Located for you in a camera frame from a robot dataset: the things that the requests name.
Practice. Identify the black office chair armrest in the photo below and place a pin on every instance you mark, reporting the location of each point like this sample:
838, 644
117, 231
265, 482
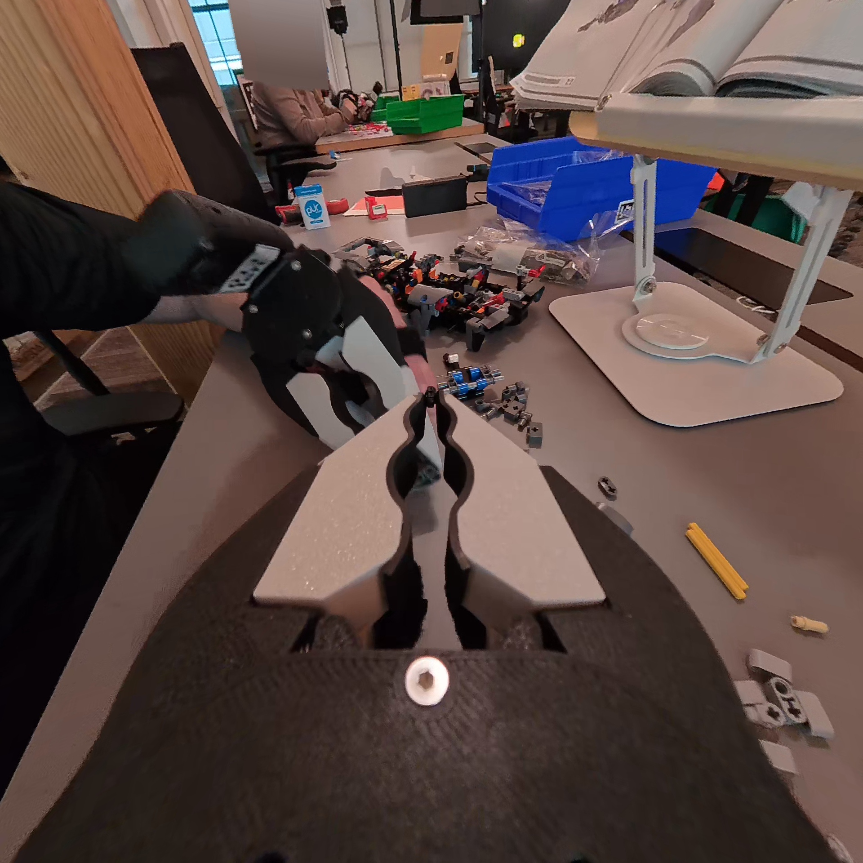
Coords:
121, 408

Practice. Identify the clear plastic bag of parts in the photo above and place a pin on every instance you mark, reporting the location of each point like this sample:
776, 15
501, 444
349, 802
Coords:
512, 256

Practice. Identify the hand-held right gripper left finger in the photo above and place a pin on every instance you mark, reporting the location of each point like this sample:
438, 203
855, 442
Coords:
337, 532

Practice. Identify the cardboard box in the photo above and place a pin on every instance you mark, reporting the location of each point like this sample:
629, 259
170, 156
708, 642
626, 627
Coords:
441, 54

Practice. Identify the person's left forearm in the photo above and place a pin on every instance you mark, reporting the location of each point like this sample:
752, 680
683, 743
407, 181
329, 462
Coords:
67, 256

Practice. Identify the black rectangular box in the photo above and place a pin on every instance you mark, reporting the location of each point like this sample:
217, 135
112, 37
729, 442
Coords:
435, 197

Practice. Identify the person's black-clothed body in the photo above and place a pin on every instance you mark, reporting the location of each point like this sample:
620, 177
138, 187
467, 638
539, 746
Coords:
40, 573

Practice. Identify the wooden pillar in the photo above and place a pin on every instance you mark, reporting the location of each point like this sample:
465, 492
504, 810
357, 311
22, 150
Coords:
67, 101

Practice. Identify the blue plastic bin with label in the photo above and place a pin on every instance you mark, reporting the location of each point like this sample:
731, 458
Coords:
593, 202

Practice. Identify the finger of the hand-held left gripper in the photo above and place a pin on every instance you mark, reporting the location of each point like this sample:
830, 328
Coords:
310, 404
377, 364

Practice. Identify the black monitor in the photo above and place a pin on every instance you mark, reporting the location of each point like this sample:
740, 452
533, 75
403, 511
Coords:
499, 27

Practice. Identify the large grey lego panel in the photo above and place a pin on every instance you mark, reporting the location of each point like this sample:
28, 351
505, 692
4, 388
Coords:
617, 519

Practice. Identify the dark grey lego bush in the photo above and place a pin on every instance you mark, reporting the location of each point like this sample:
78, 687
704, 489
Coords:
607, 487

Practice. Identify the white book stand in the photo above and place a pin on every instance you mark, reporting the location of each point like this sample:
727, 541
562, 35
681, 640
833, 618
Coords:
708, 377

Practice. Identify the person's left hand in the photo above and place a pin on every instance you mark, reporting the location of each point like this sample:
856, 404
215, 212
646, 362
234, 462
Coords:
421, 374

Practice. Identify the lego car chassis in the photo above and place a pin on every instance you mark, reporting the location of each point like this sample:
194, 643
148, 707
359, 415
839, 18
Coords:
458, 296

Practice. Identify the pile of dark grey connectors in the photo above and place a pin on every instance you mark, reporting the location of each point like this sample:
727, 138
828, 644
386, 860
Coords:
512, 404

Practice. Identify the tan lego pin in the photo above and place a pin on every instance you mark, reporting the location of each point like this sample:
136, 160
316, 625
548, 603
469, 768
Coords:
809, 624

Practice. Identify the green plastic bins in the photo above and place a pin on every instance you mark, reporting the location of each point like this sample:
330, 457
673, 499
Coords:
425, 111

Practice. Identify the black office chair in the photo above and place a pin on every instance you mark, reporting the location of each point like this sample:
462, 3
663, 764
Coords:
189, 121

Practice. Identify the blue grey lego subassembly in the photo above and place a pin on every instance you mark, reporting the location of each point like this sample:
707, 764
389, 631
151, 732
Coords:
468, 381

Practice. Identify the yellow lego axle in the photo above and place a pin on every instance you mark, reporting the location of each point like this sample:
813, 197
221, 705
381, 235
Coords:
718, 559

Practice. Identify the black lego pin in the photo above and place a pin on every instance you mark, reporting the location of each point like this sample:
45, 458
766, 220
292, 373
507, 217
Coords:
430, 394

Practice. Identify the open instruction book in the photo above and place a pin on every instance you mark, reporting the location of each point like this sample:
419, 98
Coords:
775, 47

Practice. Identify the blue white small box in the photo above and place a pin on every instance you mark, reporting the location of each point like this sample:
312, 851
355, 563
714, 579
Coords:
312, 209

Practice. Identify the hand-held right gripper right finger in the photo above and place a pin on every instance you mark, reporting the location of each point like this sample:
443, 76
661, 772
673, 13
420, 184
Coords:
526, 532

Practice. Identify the light grey lego connector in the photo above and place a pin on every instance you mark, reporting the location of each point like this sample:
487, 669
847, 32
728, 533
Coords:
768, 664
817, 714
779, 757
787, 701
748, 701

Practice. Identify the red white packet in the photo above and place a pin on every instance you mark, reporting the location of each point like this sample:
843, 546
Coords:
377, 207

